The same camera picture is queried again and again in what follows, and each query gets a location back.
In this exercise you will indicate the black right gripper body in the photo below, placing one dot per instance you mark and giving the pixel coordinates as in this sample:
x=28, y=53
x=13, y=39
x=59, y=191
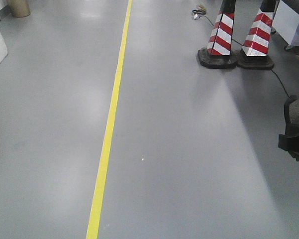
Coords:
x=290, y=140

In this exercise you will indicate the red white cone right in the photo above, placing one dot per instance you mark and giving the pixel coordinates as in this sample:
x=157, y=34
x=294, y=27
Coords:
x=254, y=52

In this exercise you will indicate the red white cone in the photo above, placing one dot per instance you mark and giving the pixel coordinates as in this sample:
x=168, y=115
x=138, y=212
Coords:
x=218, y=54
x=254, y=52

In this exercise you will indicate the red white cone left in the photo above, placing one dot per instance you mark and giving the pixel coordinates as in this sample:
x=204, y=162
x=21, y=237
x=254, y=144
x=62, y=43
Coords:
x=218, y=54

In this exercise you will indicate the cardboard drum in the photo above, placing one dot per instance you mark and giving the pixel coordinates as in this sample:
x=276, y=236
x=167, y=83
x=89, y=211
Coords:
x=19, y=8

